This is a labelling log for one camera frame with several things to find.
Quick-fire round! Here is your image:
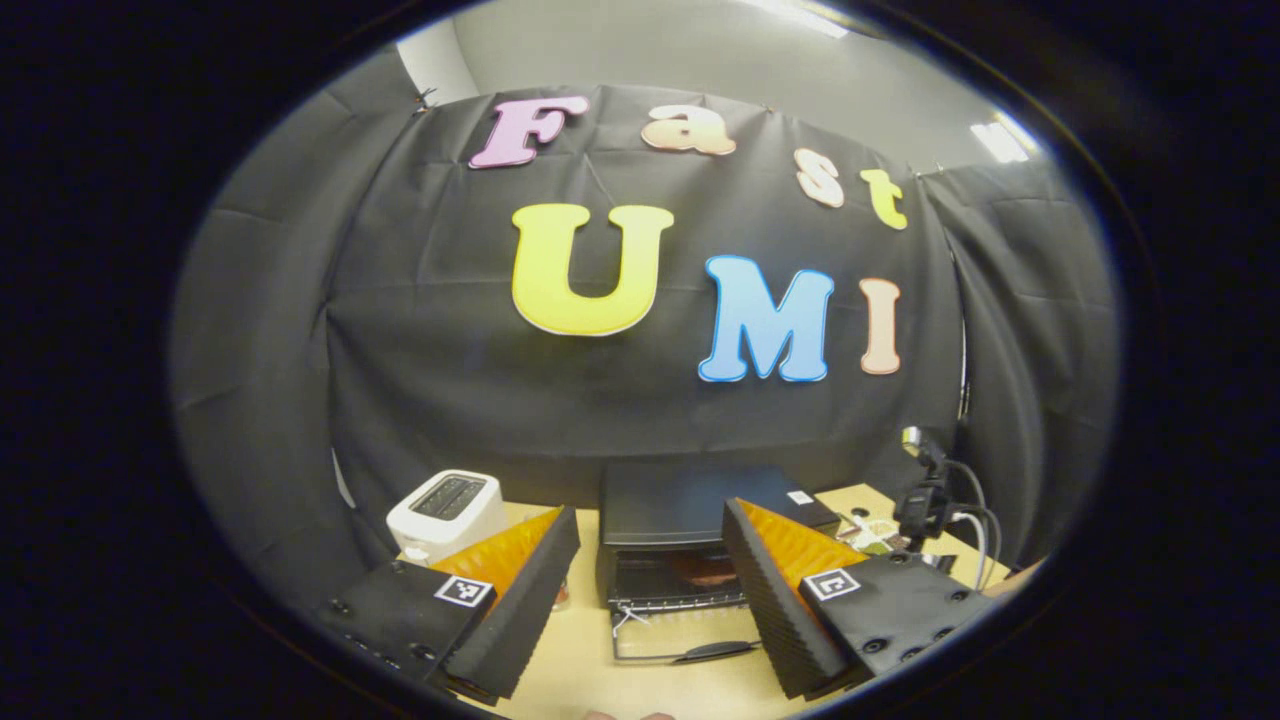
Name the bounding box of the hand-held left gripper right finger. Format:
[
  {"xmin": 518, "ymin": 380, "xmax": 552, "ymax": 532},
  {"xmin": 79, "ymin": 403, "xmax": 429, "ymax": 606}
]
[{"xmin": 722, "ymin": 497, "xmax": 997, "ymax": 702}]

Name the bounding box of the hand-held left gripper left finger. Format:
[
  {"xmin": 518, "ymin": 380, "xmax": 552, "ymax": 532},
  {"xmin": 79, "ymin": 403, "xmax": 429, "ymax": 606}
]
[{"xmin": 316, "ymin": 505, "xmax": 582, "ymax": 705}]

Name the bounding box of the brown meat piece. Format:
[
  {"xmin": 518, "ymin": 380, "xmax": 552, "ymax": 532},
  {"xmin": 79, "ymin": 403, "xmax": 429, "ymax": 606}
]
[{"xmin": 668, "ymin": 553, "xmax": 744, "ymax": 590}]

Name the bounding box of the black electric oven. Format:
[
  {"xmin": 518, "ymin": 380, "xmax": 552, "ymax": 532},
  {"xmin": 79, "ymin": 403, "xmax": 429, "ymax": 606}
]
[{"xmin": 597, "ymin": 461, "xmax": 844, "ymax": 667}]

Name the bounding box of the white divided spice dish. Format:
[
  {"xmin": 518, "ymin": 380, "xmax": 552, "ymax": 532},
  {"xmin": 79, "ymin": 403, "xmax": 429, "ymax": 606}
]
[{"xmin": 845, "ymin": 514, "xmax": 907, "ymax": 555}]

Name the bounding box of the white toaster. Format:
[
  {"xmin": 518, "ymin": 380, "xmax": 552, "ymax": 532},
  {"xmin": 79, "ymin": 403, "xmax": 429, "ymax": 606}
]
[{"xmin": 385, "ymin": 469, "xmax": 510, "ymax": 567}]

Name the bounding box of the black backdrop cloth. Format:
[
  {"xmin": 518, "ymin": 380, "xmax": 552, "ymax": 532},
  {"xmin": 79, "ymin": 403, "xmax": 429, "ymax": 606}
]
[{"xmin": 170, "ymin": 45, "xmax": 1121, "ymax": 611}]

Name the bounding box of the ceiling light panel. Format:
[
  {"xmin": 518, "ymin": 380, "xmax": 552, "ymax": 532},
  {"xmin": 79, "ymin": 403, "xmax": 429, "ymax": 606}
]
[
  {"xmin": 755, "ymin": 0, "xmax": 853, "ymax": 40},
  {"xmin": 969, "ymin": 111, "xmax": 1043, "ymax": 165}
]

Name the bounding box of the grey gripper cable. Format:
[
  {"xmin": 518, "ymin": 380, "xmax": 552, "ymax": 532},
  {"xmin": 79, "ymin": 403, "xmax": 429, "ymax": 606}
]
[
  {"xmin": 955, "ymin": 504, "xmax": 1004, "ymax": 587},
  {"xmin": 944, "ymin": 459, "xmax": 993, "ymax": 591}
]

